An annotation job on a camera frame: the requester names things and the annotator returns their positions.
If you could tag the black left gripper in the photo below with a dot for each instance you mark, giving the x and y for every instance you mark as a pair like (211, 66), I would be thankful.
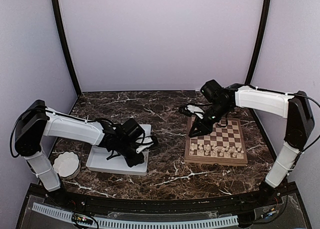
(139, 159)

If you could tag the cream white chess bishop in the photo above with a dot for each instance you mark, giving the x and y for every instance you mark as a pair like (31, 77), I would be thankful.
(207, 152)

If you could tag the black right frame post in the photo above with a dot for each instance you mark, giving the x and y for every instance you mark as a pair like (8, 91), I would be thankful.
(258, 41)

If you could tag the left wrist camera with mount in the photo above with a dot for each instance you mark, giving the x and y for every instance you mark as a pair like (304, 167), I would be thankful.
(146, 142)

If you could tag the white divided plastic tray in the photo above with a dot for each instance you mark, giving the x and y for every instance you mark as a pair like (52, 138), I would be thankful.
(104, 156)

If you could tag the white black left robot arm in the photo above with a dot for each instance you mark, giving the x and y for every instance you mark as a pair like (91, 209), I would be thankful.
(40, 121)

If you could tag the wooden chess board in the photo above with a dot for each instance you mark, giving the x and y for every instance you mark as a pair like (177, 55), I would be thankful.
(231, 136)

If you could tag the white slotted cable duct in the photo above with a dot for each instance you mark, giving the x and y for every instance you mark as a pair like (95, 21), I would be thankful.
(134, 221)

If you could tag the white scalloped ceramic bowl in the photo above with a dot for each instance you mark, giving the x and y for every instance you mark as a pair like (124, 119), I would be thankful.
(67, 165)

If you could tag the cream white chess queen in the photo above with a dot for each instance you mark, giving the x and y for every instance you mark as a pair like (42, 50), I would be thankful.
(222, 152)

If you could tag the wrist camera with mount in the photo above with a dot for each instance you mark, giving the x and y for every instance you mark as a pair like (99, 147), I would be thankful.
(146, 142)
(191, 110)

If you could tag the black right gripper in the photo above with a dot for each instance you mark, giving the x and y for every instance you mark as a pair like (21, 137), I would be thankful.
(205, 128)

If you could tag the black left frame post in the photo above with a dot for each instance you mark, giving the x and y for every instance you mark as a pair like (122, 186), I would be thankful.
(65, 47)

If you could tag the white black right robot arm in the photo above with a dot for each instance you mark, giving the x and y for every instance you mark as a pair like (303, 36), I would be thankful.
(293, 107)

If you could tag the black frame post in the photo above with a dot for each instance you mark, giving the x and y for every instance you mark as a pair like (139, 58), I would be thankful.
(258, 41)
(65, 47)

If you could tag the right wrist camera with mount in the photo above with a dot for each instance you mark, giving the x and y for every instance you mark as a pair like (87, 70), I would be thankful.
(191, 110)

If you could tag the black curved front rail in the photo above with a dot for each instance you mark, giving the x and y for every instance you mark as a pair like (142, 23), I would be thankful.
(244, 203)

